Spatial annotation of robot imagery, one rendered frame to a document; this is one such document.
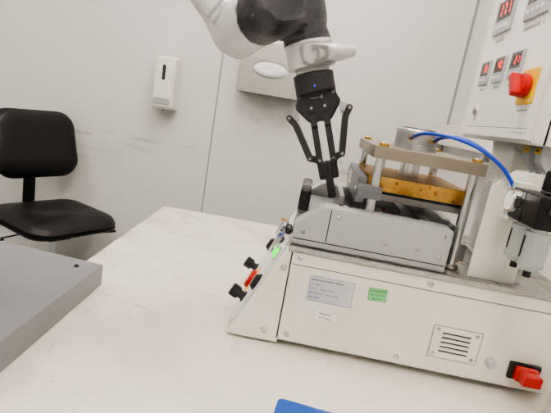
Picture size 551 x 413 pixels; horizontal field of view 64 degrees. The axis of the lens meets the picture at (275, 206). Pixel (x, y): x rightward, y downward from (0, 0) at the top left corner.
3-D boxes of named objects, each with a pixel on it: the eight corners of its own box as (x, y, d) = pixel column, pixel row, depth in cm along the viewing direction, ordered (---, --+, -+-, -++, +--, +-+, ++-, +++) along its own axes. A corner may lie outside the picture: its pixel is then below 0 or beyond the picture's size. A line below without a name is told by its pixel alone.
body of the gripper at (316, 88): (334, 70, 85) (342, 118, 87) (291, 79, 87) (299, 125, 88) (335, 65, 78) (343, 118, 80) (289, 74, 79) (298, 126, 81)
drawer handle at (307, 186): (310, 197, 94) (313, 179, 93) (307, 211, 80) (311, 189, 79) (300, 195, 94) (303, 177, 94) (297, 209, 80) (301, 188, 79)
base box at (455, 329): (472, 311, 105) (492, 244, 102) (553, 415, 69) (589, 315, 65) (254, 269, 109) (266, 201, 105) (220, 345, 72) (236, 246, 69)
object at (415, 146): (461, 197, 97) (476, 139, 94) (525, 233, 67) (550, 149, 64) (352, 178, 99) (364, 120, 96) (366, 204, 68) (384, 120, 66)
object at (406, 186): (434, 194, 94) (444, 151, 92) (467, 217, 73) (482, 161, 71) (354, 180, 95) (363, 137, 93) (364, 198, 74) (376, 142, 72)
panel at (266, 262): (253, 270, 107) (298, 208, 103) (228, 327, 78) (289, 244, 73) (247, 265, 107) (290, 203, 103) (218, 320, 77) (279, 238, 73)
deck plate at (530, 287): (494, 243, 102) (494, 240, 102) (579, 306, 68) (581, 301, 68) (298, 207, 105) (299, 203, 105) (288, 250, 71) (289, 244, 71)
